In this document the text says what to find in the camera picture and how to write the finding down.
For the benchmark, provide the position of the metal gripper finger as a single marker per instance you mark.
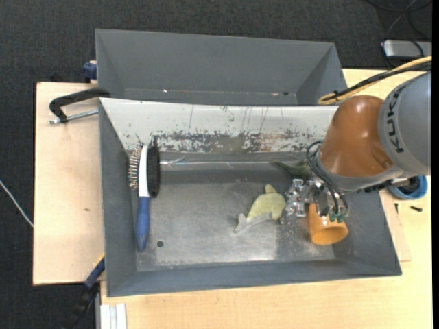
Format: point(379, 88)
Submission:
point(296, 188)
point(295, 212)

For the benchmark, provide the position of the dark green toy animal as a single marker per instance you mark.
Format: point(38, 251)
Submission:
point(296, 168)

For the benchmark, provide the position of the yellow-green plush dolphin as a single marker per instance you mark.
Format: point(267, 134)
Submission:
point(265, 206)

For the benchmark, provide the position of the orange cup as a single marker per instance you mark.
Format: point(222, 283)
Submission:
point(327, 233)

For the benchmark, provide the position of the grey metal bin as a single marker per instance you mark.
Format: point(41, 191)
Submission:
point(212, 218)

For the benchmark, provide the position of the blue tape roll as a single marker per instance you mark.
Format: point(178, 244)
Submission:
point(417, 192)

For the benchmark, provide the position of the blue and white hairbrush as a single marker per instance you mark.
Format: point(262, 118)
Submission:
point(144, 183)

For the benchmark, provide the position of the pale wood board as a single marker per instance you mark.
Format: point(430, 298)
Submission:
point(65, 190)

